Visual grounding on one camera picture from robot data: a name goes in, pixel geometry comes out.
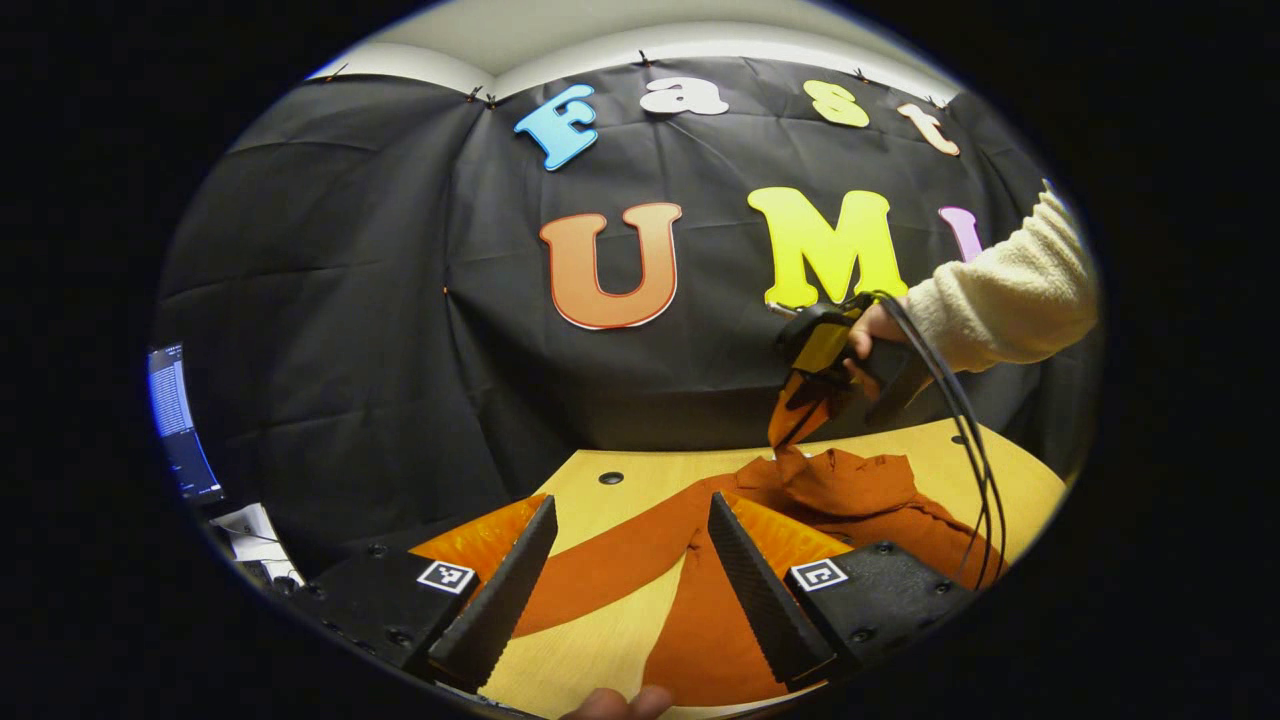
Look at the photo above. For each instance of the laptop with blue screen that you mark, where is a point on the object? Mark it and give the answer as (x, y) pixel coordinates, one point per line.
(175, 400)

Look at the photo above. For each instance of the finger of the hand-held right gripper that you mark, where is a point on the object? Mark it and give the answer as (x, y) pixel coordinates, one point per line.
(815, 410)
(785, 420)

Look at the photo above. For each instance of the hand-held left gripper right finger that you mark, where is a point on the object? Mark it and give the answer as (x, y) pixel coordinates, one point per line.
(765, 600)

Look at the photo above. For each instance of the black backdrop cloth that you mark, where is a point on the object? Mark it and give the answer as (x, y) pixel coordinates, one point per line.
(350, 300)

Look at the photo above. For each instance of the white device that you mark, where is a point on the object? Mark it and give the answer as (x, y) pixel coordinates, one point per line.
(250, 530)

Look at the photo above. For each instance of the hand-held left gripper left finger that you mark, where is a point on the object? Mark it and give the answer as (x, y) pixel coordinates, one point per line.
(500, 610)

